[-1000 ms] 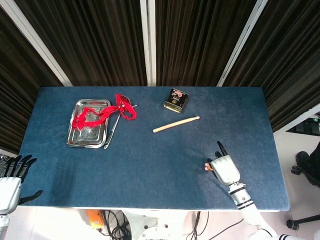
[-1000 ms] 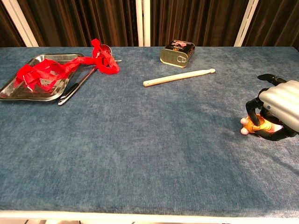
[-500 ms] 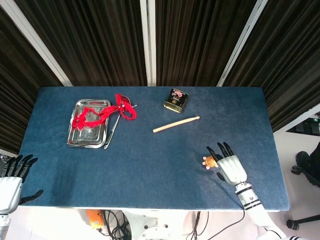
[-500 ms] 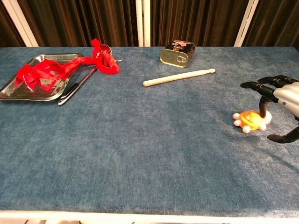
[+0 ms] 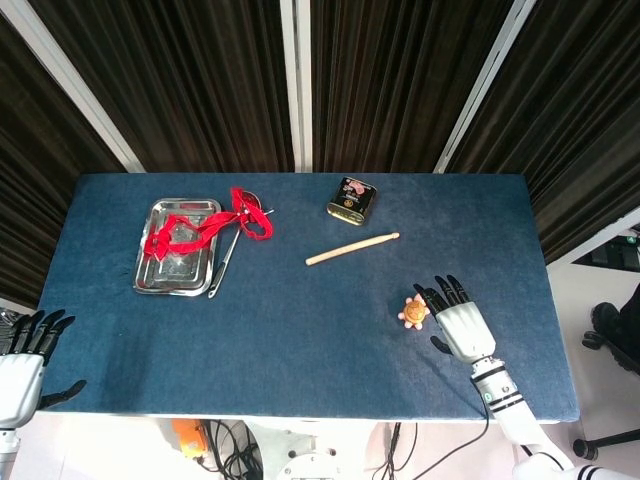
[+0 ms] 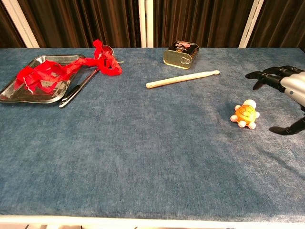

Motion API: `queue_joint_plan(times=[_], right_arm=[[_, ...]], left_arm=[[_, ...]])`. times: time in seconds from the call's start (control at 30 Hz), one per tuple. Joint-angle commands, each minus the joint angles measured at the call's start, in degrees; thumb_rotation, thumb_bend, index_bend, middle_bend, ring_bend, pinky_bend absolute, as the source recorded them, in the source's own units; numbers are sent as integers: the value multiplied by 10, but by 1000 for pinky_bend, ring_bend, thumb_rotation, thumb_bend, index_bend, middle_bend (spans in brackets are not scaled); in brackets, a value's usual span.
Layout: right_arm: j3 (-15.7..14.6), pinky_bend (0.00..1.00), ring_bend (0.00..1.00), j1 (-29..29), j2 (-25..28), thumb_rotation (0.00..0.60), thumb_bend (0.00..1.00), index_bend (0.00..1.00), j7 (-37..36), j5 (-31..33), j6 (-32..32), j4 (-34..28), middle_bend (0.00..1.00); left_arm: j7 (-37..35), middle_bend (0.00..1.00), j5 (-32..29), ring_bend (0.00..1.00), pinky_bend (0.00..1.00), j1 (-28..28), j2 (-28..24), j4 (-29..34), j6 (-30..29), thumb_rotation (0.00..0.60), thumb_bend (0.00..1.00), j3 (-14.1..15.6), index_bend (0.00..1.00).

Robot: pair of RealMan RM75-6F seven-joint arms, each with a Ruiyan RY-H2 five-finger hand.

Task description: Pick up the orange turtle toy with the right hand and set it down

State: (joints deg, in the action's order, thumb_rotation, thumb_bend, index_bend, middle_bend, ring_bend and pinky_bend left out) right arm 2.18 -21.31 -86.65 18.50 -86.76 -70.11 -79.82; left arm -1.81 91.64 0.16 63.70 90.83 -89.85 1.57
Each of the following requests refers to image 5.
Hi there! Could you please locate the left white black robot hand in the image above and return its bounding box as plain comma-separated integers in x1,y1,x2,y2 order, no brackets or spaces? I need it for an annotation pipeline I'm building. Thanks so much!
0,308,87,430

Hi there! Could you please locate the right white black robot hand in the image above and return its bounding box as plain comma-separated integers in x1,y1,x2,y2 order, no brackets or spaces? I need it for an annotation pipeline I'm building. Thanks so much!
413,274,498,362

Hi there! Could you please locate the small orange toy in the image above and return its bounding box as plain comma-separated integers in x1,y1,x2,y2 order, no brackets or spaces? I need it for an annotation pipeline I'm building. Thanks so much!
398,294,431,331

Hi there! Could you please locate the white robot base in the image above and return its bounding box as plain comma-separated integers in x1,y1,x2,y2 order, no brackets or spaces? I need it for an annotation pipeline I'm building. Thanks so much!
244,419,381,480

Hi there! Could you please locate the pale wooden drumstick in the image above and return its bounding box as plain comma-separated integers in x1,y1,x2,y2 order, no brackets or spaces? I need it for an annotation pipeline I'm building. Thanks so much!
305,231,401,267

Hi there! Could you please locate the black office chair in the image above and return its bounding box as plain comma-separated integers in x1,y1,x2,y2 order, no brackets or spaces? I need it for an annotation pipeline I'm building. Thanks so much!
572,269,640,461

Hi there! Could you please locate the gold black tin can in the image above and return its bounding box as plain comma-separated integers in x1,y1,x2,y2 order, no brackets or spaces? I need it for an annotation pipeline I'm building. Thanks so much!
326,176,379,229

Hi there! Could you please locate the black equipment with green label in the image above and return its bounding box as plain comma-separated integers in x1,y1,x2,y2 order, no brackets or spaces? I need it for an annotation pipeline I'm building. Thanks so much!
588,227,640,267

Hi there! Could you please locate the orange device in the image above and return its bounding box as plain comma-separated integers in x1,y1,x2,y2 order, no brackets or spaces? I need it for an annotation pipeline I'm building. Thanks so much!
171,418,207,459

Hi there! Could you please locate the stainless steel tray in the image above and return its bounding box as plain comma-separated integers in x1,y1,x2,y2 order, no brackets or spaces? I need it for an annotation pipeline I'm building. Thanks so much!
132,198,224,297

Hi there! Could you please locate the dark brown curtain panel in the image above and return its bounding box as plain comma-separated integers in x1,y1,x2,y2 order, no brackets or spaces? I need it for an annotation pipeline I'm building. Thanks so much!
0,14,126,309
27,0,296,174
309,0,516,174
444,0,640,264

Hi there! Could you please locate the red ribbon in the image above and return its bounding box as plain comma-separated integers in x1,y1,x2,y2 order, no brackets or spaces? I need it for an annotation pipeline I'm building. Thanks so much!
143,186,275,262

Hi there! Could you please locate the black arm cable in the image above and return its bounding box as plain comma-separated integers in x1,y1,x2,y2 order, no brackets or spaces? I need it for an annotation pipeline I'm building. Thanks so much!
429,394,494,480

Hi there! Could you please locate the black cable bundle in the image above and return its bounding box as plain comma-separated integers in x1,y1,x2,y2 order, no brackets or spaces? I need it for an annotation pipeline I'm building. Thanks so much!
369,422,407,480
197,419,266,480

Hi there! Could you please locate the white frame rail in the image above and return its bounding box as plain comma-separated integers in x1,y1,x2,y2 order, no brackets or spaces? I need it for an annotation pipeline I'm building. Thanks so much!
544,204,640,274

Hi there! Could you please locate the metal ladle with black handle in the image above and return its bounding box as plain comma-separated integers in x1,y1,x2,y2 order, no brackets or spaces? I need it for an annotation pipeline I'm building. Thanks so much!
207,192,276,300

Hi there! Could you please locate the white frame post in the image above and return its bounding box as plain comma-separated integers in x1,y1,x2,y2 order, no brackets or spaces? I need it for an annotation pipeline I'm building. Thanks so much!
0,0,146,174
432,0,539,175
279,0,314,174

